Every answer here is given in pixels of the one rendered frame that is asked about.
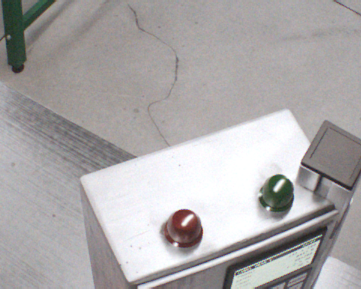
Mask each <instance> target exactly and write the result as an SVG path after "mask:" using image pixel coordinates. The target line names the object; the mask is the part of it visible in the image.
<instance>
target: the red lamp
mask: <svg viewBox="0 0 361 289"><path fill-rule="evenodd" d="M203 233H204V230H203V227H202V222H201V218H200V217H199V216H198V215H197V214H196V213H195V212H194V211H191V210H189V209H187V208H182V209H178V210H177V211H174V212H172V213H171V215H170V216H169V217H168V221H167V222H166V225H165V228H164V238H165V241H166V242H167V244H168V245H169V246H170V247H171V248H173V249H175V250H178V251H190V250H193V249H195V248H197V247H198V246H199V245H200V243H201V241H202V238H203Z"/></svg>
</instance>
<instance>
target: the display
mask: <svg viewBox="0 0 361 289"><path fill-rule="evenodd" d="M327 230H328V228H327V226H325V227H323V228H320V229H319V230H317V231H314V232H312V233H309V234H307V235H305V236H303V237H301V238H299V239H297V240H294V241H292V242H289V243H287V244H284V245H282V246H280V247H278V248H276V249H273V250H271V251H267V252H265V253H263V254H261V255H259V256H257V257H252V258H250V259H249V260H246V261H244V262H242V263H237V264H235V265H233V266H231V267H229V268H228V269H227V272H226V279H225V283H224V287H223V289H255V288H258V287H260V286H263V285H264V284H268V283H270V282H272V281H274V280H277V279H278V278H282V277H284V276H286V275H289V274H290V273H292V272H295V271H297V270H300V269H302V268H304V267H306V266H308V265H310V264H312V263H313V262H314V261H315V258H316V256H317V254H318V252H319V250H320V246H321V245H322V242H323V240H324V238H325V235H326V231H327Z"/></svg>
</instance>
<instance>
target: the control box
mask: <svg viewBox="0 0 361 289"><path fill-rule="evenodd" d="M308 147H310V142H309V140H308V139H307V137H306V135H305V134H304V132H303V131H302V129H301V127H300V125H299V124H298V123H297V120H296V119H295V118H294V116H293V114H292V113H291V112H290V110H289V109H284V110H281V111H276V112H274V113H272V114H268V115H267V114H266V115H264V116H261V117H258V118H257V119H252V120H249V121H247V122H244V123H239V124H237V125H234V126H231V127H229V128H227V129H222V130H219V131H216V132H213V133H211V134H209V135H204V136H201V137H198V138H195V139H193V140H190V141H185V142H183V143H180V144H177V145H175V146H172V147H170V148H164V149H162V150H159V151H156V152H153V153H151V154H145V155H144V156H141V157H138V158H135V159H133V160H128V161H126V162H123V163H120V164H118V165H113V166H110V167H108V168H106V169H100V170H98V171H96V172H93V173H91V174H87V175H84V176H83V177H81V178H80V180H79V187H80V198H81V205H82V211H83V218H84V223H85V230H86V240H87V247H88V252H89V258H90V264H91V270H92V276H93V281H94V286H95V289H223V287H224V283H225V279H226V272H227V269H228V268H229V267H231V266H233V265H235V264H237V263H242V262H244V261H246V260H249V259H250V258H252V257H257V256H259V255H261V254H263V253H265V252H267V251H271V250H273V249H276V248H278V247H280V246H282V245H284V244H287V243H289V242H292V241H294V240H297V239H299V238H301V237H303V236H305V235H307V234H309V233H312V232H314V231H317V230H319V229H320V228H323V227H325V226H327V228H328V230H327V231H326V235H325V238H324V240H323V242H322V245H321V246H320V250H319V252H318V254H317V256H316V258H315V261H314V262H313V263H312V264H310V265H308V266H306V267H304V268H302V269H300V270H297V271H295V272H292V273H290V274H289V275H286V276H284V277H282V278H278V279H277V280H274V281H272V282H270V283H268V284H264V285H263V286H260V287H258V288H255V289H264V288H266V287H268V286H270V285H273V284H276V283H278V282H279V281H282V280H284V279H286V278H290V277H292V276H294V275H296V274H298V273H300V272H303V271H305V270H307V269H310V268H311V267H312V270H311V273H310V275H309V277H308V280H307V281H306V284H305V286H304V288H303V289H307V288H308V284H309V282H310V280H311V278H312V276H313V274H314V272H315V270H316V268H317V264H318V263H319V261H320V258H321V257H322V255H323V251H324V249H325V247H326V245H327V242H328V241H329V237H330V236H331V233H332V231H333V229H334V226H335V223H336V221H337V219H338V216H339V210H338V209H335V205H334V203H333V202H332V201H330V200H329V199H327V198H326V197H327V194H328V192H329V188H330V187H328V186H326V185H325V184H322V183H321V182H319V181H318V185H317V187H316V189H315V191H313V190H310V189H308V188H307V187H304V186H302V185H301V184H298V183H296V176H297V172H298V170H299V165H300V163H301V159H302V158H303V156H304V154H305V152H306V151H307V149H308ZM276 174H282V175H286V176H287V177H288V178H289V179H290V180H291V181H292V183H293V186H294V192H293V193H294V200H293V206H292V208H291V209H290V210H289V211H288V212H287V213H286V214H283V215H281V216H273V215H268V214H266V213H265V212H264V211H262V210H261V208H260V207H259V205H258V202H257V200H258V195H259V190H260V189H261V187H262V186H263V185H264V182H265V180H266V179H267V178H268V177H270V176H272V175H276ZM182 208H187V209H189V210H191V211H194V212H195V213H196V214H197V215H198V216H199V217H200V218H201V222H202V227H203V230H204V233H203V238H202V241H201V243H200V245H199V246H198V247H197V248H195V249H193V250H190V251H178V250H175V249H173V248H171V247H170V246H169V245H168V244H167V242H166V241H165V238H164V228H165V225H166V222H167V221H168V217H169V216H170V215H171V213H172V212H174V211H177V210H178V209H182Z"/></svg>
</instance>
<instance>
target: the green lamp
mask: <svg viewBox="0 0 361 289"><path fill-rule="evenodd" d="M293 192H294V186H293V183H292V181H291V180H290V179H289V178H288V177H287V176H286V175H282V174H276V175H272V176H270V177H268V178H267V179H266V180H265V182H264V185H263V186H262V187H261V189H260V190H259V195H258V200H257V202H258V205H259V207H260V208H261V210H262V211H264V212H265V213H266V214H268V215H273V216H281V215H283V214H286V213H287V212H288V211H289V210H290V209H291V208H292V206H293V200H294V193H293Z"/></svg>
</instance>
